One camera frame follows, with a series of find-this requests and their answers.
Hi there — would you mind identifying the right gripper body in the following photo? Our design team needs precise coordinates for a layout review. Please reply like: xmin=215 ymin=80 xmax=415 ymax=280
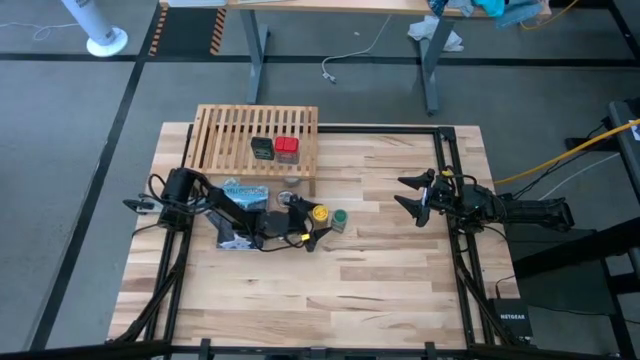
xmin=424 ymin=172 xmax=464 ymax=217

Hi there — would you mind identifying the red-lidded smoked paprika tin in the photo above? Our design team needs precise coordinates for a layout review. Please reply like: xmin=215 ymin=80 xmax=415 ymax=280
xmin=273 ymin=135 xmax=301 ymax=165

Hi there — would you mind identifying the white cloth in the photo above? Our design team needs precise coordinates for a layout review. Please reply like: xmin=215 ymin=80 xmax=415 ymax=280
xmin=407 ymin=14 xmax=465 ymax=53

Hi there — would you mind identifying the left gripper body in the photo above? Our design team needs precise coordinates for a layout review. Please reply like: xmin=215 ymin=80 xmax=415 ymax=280
xmin=258 ymin=209 xmax=309 ymax=240

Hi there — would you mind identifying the black side table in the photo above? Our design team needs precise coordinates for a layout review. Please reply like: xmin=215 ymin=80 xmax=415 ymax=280
xmin=607 ymin=99 xmax=640 ymax=201

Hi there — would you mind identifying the stack of papers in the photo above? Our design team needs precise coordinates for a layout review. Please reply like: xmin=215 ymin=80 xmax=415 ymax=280
xmin=205 ymin=177 xmax=271 ymax=251

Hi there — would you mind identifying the thin yellow cord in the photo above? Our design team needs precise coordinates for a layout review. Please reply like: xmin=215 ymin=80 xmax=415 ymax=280
xmin=519 ymin=0 xmax=581 ymax=31

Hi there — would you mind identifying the black aluminium table frame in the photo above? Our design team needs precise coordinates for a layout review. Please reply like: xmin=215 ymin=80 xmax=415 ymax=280
xmin=107 ymin=124 xmax=531 ymax=360

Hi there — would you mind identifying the black Netgear router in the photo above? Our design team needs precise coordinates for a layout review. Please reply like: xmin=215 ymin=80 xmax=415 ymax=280
xmin=488 ymin=297 xmax=534 ymax=346

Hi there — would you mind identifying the thick yellow cable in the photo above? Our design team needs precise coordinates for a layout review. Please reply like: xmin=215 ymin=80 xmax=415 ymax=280
xmin=492 ymin=118 xmax=640 ymax=186

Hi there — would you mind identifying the grey-blue garment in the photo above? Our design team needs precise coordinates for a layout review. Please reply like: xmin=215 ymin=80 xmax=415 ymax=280
xmin=494 ymin=2 xmax=544 ymax=29

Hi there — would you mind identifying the white floor cable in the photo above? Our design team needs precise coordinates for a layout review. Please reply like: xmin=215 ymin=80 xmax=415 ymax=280
xmin=321 ymin=14 xmax=394 ymax=84

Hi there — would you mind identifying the green-lidded spice jar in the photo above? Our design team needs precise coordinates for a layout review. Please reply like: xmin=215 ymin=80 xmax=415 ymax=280
xmin=330 ymin=208 xmax=350 ymax=234

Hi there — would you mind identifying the wooden desk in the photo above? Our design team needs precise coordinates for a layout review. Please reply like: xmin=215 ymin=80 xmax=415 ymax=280
xmin=158 ymin=0 xmax=551 ymax=117

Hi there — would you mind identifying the teal garment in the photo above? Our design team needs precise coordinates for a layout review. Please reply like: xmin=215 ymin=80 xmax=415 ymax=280
xmin=472 ymin=0 xmax=516 ymax=16

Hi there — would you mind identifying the wooden slatted shelf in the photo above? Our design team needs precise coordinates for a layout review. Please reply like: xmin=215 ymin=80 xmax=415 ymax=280
xmin=183 ymin=103 xmax=320 ymax=197

